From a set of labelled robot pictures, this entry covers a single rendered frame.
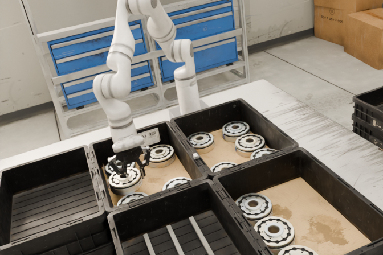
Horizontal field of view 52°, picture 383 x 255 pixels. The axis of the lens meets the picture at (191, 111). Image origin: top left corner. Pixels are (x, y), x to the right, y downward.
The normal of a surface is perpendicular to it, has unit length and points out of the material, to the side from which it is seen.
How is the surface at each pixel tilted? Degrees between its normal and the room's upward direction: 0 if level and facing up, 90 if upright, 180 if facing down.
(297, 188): 0
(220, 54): 90
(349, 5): 91
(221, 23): 90
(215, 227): 0
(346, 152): 0
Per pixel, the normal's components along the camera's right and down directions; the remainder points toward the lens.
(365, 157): -0.14, -0.88
